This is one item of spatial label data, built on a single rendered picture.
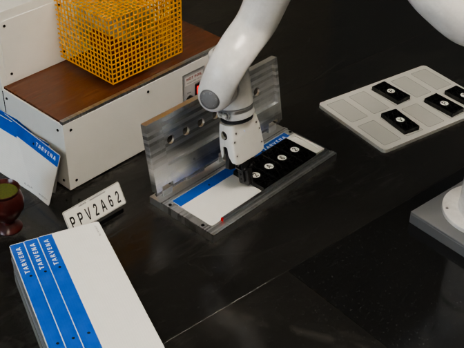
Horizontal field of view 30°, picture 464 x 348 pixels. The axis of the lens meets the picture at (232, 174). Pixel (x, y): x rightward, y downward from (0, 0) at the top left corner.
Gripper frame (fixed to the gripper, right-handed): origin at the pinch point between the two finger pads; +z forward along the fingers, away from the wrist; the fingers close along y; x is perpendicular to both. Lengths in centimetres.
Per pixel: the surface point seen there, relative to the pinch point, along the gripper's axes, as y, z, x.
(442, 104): 64, 5, -14
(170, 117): -11.4, -18.0, 9.4
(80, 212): -35.3, -3.3, 16.9
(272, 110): 21.9, -5.4, 9.9
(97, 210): -31.3, -1.8, 16.5
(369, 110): 48.9, 3.8, -0.1
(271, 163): 9.2, 1.4, 0.3
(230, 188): -3.4, 2.3, 2.0
